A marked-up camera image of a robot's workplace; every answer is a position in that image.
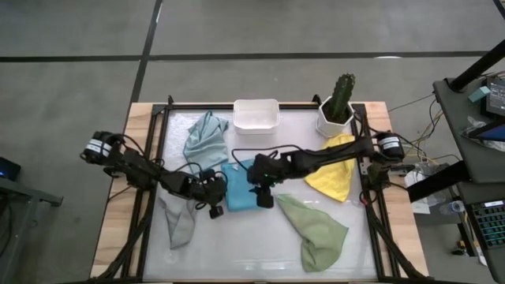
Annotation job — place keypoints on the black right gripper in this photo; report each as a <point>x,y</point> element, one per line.
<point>268,171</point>

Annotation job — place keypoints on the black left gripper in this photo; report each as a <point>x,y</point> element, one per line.
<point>203,189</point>

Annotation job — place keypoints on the grey microfiber towel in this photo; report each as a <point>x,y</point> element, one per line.
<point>181,229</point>

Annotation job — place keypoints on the green microfiber towel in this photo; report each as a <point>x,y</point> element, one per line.
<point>315,232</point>

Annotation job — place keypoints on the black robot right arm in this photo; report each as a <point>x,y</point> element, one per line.
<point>335,154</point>

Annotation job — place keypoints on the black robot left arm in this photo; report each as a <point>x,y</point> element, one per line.
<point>134,167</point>

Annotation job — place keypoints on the light blue microfiber towel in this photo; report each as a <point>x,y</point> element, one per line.
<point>205,146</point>

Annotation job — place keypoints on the yellow microfiber towel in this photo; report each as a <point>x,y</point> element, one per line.
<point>331,181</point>

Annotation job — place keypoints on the white plastic bin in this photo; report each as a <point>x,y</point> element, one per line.
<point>256,118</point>

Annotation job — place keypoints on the white hexagonal plant pot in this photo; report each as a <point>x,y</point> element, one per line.
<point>325,126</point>

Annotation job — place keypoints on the white paper sheet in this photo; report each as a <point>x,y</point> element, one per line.
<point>420,197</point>

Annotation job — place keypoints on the black desk leg bar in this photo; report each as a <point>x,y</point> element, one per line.
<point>438,181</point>

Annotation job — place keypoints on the grey metal table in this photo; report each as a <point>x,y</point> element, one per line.
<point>23,193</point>

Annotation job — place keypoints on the clear plastic bottle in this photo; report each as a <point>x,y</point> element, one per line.
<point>453,207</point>

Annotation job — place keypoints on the grey side desk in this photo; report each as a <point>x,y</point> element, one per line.
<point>463,158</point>

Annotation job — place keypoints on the black device with blue light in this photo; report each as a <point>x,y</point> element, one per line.
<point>8,169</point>

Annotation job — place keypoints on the teal box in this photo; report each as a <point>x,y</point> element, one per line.
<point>479,94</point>

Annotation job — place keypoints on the blue tablet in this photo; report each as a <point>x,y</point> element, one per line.
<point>491,133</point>

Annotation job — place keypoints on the backlit keyboard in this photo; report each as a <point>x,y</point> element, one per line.
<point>491,225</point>

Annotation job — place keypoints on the black pole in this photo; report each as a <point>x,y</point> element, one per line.
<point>477,67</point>

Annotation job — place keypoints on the black electronic device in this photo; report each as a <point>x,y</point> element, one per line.
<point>496,98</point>

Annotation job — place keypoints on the black frame clamp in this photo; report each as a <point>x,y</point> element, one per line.
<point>316,98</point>
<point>170,99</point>

